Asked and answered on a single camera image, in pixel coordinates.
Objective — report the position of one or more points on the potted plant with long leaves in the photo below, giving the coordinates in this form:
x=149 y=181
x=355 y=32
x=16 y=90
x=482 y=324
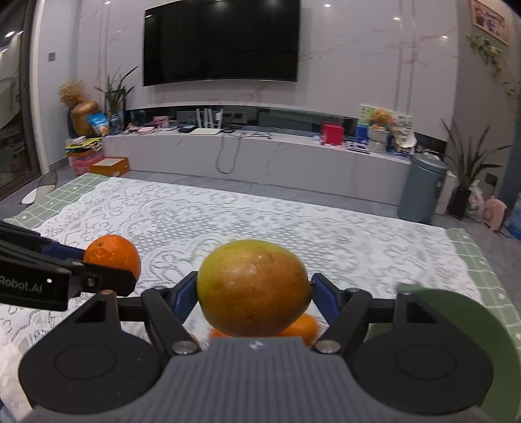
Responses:
x=460 y=203

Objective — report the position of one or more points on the stack of books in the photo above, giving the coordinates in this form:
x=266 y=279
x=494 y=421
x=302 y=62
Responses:
x=83 y=144

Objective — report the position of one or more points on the white oval floor object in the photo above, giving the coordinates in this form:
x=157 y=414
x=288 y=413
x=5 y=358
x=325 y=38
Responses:
x=40 y=188

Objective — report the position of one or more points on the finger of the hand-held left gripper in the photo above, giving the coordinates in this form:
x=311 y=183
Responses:
x=61 y=251
x=106 y=282

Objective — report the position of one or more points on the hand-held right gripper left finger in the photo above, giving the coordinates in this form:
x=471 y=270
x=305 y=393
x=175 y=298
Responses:
x=188 y=293

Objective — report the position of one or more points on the small pink box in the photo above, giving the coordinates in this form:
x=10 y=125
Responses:
x=162 y=121

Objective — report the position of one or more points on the framed wall picture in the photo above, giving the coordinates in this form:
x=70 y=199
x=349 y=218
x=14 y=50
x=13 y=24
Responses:
x=488 y=20

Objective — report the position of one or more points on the green bowl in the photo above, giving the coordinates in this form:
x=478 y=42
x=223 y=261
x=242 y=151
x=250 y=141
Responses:
x=460 y=309

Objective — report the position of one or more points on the white marble television cabinet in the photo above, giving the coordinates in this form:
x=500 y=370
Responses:
x=244 y=158

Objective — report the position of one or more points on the flat orange box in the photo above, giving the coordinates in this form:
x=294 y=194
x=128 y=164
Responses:
x=110 y=166

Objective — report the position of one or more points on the black wall television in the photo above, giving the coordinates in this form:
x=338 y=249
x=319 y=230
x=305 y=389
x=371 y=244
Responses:
x=222 y=40

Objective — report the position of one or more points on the blue jar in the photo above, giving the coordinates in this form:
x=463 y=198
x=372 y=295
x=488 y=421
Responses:
x=116 y=124

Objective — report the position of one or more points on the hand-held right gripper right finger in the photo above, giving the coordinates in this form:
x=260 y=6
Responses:
x=325 y=293

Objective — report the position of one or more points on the blue box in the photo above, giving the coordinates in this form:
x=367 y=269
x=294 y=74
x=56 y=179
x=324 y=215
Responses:
x=362 y=134

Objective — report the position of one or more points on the gold vase with dried flowers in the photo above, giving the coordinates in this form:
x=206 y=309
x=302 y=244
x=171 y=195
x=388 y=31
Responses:
x=84 y=118

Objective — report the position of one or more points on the printed card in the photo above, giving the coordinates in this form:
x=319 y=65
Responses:
x=403 y=122

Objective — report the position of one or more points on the green leafy plant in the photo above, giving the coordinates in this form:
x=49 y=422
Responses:
x=116 y=91

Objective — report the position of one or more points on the white lace tablecloth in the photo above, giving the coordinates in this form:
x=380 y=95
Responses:
x=228 y=219

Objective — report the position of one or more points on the hanging vine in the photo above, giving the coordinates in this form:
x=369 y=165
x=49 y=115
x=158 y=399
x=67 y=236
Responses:
x=488 y=53

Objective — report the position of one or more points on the green and orange mango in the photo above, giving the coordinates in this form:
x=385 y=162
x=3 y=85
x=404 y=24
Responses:
x=252 y=284

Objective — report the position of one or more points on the white router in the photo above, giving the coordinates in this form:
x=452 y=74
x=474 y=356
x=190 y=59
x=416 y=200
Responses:
x=205 y=130

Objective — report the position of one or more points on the grey trash can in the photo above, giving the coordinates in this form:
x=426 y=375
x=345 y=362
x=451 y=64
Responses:
x=421 y=187

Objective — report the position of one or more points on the white plastic bag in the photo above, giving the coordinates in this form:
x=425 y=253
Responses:
x=475 y=202

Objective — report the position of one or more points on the orange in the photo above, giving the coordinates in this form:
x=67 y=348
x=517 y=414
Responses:
x=303 y=327
x=112 y=254

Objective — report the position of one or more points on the green checked mat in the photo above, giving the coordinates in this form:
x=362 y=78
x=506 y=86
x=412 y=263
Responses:
x=61 y=195

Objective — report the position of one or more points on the red box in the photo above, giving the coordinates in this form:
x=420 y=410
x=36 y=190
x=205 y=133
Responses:
x=333 y=134

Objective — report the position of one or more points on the plush bear in white pot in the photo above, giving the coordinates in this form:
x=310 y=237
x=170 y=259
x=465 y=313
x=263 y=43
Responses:
x=380 y=132

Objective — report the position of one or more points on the blue snack bag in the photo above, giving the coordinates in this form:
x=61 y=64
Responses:
x=99 y=124

